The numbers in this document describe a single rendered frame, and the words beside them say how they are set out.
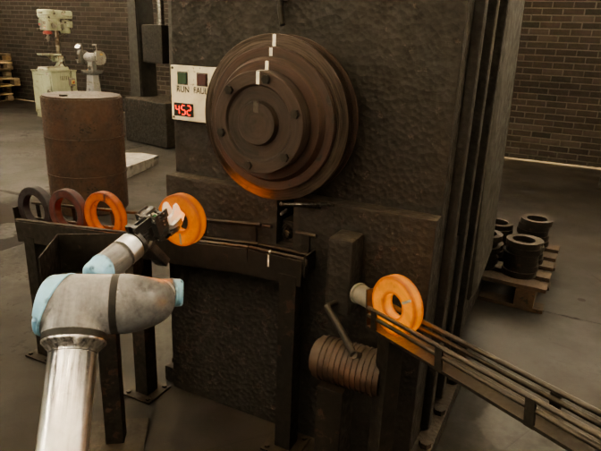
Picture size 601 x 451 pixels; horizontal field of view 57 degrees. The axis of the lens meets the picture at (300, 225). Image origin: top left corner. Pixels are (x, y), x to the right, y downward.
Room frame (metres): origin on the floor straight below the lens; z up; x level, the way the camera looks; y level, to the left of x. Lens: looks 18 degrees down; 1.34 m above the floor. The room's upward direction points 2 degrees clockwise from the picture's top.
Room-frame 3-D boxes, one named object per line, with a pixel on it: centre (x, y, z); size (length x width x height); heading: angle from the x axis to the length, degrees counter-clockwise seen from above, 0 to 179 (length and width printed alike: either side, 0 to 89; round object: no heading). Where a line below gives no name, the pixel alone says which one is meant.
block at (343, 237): (1.55, -0.14, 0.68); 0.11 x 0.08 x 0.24; 154
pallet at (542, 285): (3.32, -0.96, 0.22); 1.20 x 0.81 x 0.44; 62
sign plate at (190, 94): (1.88, 0.34, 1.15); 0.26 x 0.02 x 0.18; 64
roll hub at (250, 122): (1.55, 0.12, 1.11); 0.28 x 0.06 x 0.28; 64
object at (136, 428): (1.59, 0.63, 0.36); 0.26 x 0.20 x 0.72; 99
